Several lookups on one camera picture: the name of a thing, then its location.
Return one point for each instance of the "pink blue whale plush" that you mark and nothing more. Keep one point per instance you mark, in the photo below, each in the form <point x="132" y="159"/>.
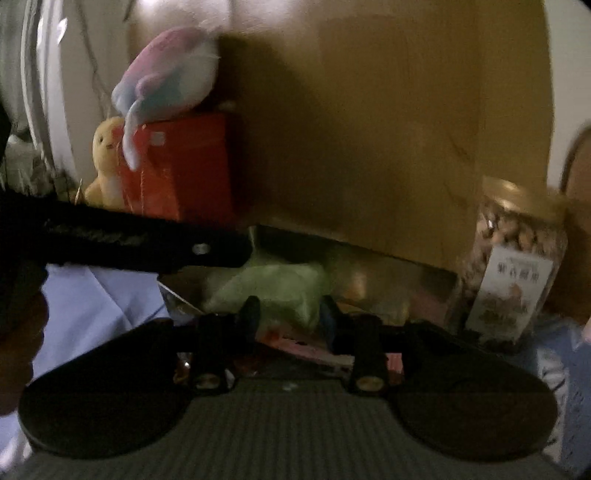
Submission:
<point x="171" y="74"/>

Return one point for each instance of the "black box with sheep picture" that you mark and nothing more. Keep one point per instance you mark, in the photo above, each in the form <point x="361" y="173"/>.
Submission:
<point x="369" y="272"/>

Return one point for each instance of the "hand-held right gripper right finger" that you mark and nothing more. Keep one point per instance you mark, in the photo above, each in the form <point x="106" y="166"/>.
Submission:
<point x="328" y="318"/>

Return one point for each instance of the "clear nut jar gold lid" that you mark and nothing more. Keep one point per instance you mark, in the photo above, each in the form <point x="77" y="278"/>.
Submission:
<point x="508" y="244"/>

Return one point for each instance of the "green snack packet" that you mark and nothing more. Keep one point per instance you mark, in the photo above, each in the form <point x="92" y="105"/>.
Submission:
<point x="277" y="286"/>

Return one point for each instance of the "blue printed bed sheet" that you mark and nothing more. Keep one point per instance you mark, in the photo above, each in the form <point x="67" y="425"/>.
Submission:
<point x="568" y="378"/>

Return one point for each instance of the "pink flat snack packet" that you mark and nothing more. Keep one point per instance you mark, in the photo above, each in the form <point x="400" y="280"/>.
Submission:
<point x="300" y="347"/>

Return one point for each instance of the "yellow duck plush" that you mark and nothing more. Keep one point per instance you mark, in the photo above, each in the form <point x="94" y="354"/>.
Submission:
<point x="107" y="157"/>

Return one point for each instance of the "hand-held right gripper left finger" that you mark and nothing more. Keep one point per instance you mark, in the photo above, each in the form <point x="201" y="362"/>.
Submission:
<point x="251" y="314"/>

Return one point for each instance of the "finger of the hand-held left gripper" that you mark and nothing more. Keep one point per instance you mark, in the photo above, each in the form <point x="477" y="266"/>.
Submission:
<point x="138" y="242"/>

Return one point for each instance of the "red gift bag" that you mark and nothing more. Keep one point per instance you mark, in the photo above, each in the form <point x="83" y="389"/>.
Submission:
<point x="184" y="170"/>

